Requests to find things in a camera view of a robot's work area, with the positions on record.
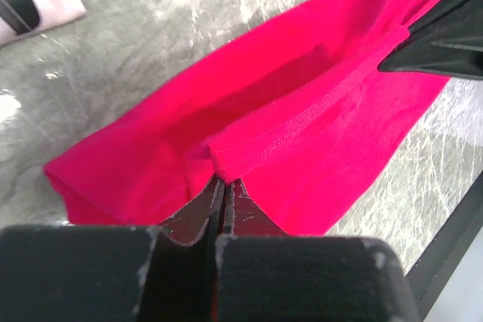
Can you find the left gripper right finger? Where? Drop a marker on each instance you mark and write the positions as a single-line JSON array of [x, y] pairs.
[[243, 217]]

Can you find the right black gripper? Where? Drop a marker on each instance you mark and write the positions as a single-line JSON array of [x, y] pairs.
[[445, 41]]

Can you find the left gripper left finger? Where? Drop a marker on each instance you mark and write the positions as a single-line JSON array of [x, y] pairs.
[[189, 224]]

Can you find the red t-shirt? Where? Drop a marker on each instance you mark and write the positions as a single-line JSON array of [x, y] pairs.
[[296, 109]]

